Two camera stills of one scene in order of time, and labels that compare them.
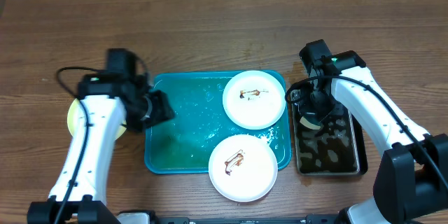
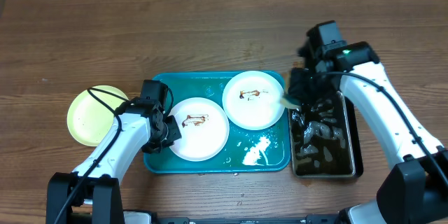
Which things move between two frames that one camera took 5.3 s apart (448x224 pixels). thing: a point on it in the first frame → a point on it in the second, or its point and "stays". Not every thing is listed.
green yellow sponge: (309, 124) → (287, 101)
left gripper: (164, 111) → (175, 133)
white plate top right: (254, 99) stays
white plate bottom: (243, 168) → (204, 127)
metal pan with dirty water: (331, 150) stays
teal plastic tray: (185, 143) stays
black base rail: (310, 219) stays
